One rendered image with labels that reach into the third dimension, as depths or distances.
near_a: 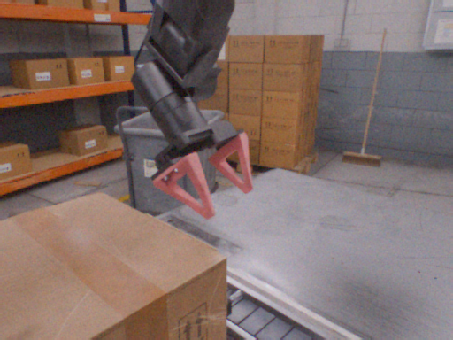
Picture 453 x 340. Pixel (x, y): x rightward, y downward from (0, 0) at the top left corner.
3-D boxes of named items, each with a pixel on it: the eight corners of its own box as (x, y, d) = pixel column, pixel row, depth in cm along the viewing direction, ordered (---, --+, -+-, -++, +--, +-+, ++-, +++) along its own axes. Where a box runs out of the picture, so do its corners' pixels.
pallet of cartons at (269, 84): (317, 161, 440) (330, 34, 392) (297, 184, 372) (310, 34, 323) (226, 148, 492) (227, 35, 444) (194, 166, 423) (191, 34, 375)
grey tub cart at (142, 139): (162, 191, 354) (156, 88, 321) (226, 197, 340) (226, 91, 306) (115, 235, 274) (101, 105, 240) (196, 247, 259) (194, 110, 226)
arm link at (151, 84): (119, 80, 48) (142, 50, 45) (155, 76, 54) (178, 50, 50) (146, 124, 48) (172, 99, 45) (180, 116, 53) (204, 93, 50)
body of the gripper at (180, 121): (235, 130, 50) (206, 84, 51) (190, 146, 42) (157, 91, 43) (204, 153, 54) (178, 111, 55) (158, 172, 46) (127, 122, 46)
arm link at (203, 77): (158, -2, 43) (206, 50, 41) (214, 6, 52) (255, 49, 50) (119, 78, 50) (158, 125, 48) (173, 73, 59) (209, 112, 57)
